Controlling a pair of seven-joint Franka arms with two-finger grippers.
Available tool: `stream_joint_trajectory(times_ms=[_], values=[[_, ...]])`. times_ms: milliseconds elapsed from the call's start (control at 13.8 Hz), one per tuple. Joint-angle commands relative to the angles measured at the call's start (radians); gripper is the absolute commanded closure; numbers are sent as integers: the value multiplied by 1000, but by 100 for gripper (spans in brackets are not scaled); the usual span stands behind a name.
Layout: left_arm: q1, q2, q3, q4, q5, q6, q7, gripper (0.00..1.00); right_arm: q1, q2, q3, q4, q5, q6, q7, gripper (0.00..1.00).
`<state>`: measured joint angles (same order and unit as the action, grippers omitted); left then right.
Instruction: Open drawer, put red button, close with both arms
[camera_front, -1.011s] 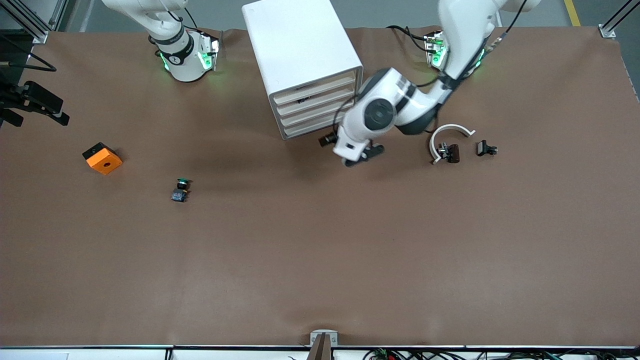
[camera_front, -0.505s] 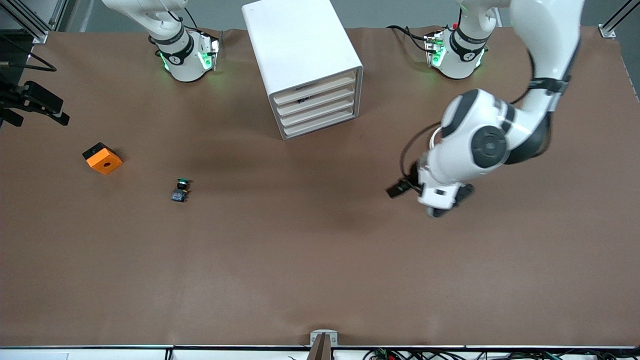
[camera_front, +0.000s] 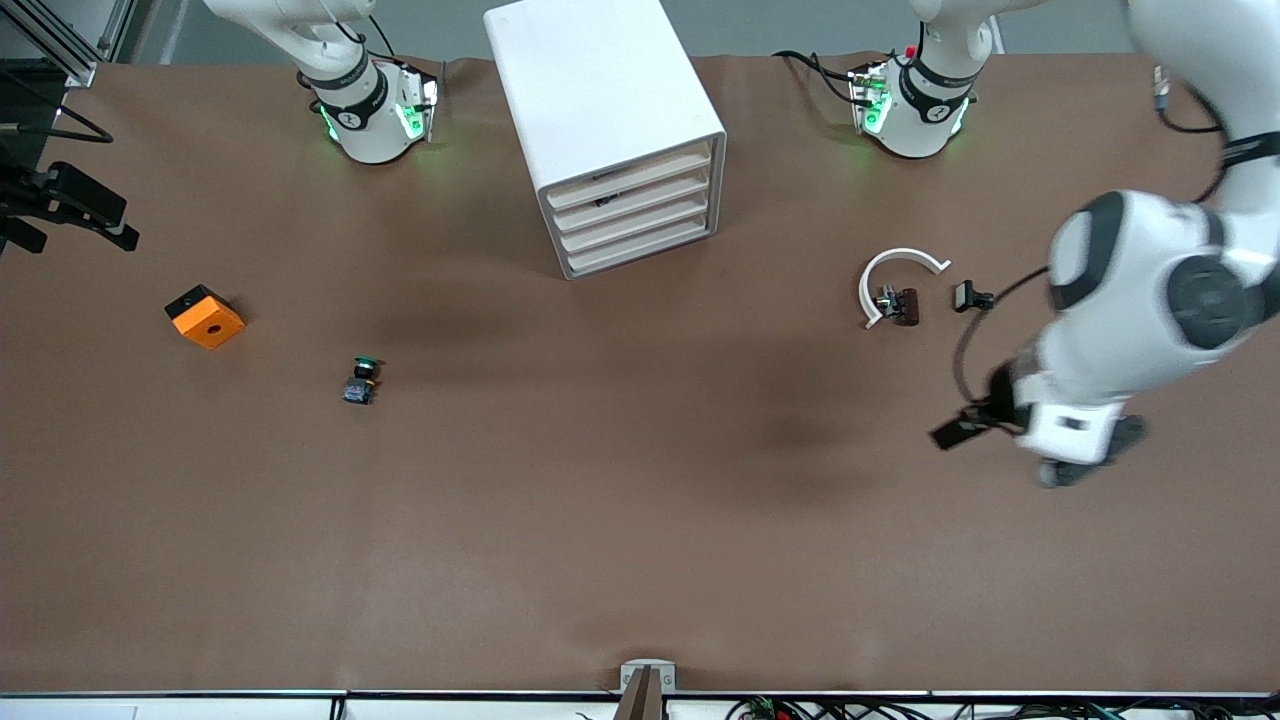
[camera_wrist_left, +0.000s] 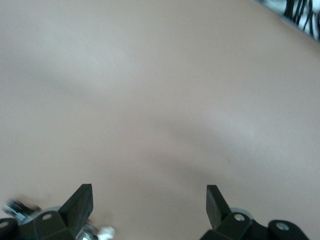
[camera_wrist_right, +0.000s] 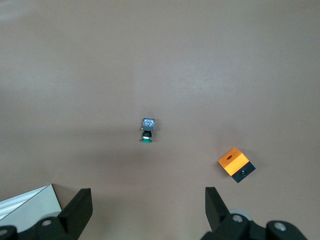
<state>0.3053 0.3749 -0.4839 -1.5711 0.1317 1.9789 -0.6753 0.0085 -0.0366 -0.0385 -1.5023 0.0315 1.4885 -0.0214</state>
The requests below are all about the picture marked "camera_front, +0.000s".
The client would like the aluminium frame profile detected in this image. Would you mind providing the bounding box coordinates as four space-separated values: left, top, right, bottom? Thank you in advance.
0 0 101 89

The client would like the orange box with hole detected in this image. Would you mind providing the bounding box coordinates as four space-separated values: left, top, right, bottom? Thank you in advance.
165 284 246 351

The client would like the dark brown switch component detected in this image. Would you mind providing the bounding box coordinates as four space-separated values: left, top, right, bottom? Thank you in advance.
875 285 921 328

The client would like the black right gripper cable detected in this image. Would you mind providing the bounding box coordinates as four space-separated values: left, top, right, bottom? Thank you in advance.
0 70 113 146

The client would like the green push button switch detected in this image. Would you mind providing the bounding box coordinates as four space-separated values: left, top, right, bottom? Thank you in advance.
342 355 386 406

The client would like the brown table cover sheet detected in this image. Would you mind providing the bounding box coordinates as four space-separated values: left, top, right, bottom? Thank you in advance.
0 50 1280 696

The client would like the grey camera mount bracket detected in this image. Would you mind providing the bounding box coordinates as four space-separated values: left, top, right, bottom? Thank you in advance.
618 658 678 720

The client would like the white drawer cabinet housing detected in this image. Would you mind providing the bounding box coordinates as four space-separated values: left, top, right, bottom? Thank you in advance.
483 0 728 281

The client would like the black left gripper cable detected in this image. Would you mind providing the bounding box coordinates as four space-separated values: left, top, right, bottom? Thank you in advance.
950 265 1051 406

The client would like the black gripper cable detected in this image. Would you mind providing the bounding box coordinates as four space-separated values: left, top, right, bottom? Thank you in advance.
0 70 113 146
950 265 1051 406

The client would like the black base cable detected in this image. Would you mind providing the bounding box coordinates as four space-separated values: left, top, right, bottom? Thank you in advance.
772 48 863 109
365 10 441 76

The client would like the white curved plastic part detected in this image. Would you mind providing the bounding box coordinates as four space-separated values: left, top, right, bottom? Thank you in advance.
858 247 951 331

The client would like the black table edge rail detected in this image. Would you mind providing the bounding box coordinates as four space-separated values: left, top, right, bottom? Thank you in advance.
0 688 1280 701

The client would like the bundle of loose cables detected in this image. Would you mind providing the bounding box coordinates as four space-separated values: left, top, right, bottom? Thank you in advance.
725 698 1280 720

